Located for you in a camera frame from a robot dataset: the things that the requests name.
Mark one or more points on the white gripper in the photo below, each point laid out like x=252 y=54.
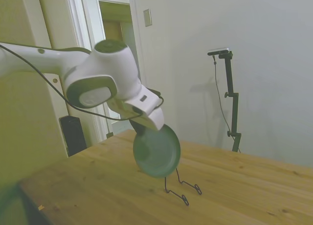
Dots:
x=149 y=110

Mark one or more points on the green round plate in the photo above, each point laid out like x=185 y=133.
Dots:
x=159 y=154

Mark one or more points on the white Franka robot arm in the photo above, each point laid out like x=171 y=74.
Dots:
x=97 y=73

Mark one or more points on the brass door hinge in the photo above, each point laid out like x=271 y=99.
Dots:
x=109 y=135

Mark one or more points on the black tower box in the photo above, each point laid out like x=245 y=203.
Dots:
x=73 y=135

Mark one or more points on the brown wooden door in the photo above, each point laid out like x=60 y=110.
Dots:
x=113 y=30

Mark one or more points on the black camera stand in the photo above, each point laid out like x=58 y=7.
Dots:
x=233 y=105

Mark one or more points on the beige wall switch plate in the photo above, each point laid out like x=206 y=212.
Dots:
x=147 y=17

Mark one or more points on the black and silver camera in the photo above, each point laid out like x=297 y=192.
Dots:
x=219 y=51

